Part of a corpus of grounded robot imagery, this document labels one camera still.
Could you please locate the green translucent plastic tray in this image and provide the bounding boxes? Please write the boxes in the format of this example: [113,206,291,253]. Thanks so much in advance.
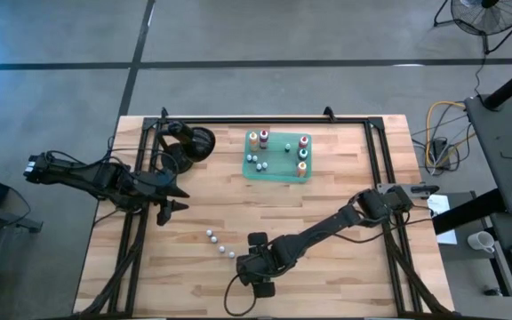
[241,130,313,184]

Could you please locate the black equipment stand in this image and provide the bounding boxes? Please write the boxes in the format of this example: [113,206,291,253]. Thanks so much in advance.
[0,198,44,235]

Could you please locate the black desk lamp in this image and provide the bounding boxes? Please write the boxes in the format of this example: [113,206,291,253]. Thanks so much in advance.
[156,119,217,174]

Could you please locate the black floor fan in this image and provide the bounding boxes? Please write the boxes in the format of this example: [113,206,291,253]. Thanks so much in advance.
[432,0,512,55]

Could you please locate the black corrugated cable hose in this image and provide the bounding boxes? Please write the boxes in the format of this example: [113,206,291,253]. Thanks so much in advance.
[77,208,148,317]
[382,212,451,317]

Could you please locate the yellow cable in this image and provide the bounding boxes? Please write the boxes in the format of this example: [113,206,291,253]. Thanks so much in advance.
[423,100,477,168]

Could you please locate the white paper sheet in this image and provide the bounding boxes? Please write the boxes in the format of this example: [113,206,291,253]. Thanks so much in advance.
[427,194,460,246]

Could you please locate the black fan cable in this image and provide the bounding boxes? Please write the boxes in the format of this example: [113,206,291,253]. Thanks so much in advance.
[473,52,488,98]

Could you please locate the right gripper cable loop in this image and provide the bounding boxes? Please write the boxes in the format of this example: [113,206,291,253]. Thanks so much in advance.
[223,272,258,317]

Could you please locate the black table crossbar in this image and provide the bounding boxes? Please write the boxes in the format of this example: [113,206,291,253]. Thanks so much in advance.
[431,188,508,236]

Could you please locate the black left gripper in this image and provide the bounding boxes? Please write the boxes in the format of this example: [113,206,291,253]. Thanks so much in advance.
[135,171,190,227]

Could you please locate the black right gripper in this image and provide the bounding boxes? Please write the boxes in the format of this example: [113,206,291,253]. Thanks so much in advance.
[237,231,284,299]

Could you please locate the grey side table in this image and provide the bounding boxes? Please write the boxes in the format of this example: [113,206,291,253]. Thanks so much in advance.
[463,92,512,217]

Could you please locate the black power strip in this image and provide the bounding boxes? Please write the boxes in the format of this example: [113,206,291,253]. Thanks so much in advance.
[430,137,449,157]

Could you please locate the white mug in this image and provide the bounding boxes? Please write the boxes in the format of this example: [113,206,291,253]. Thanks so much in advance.
[467,230,496,254]

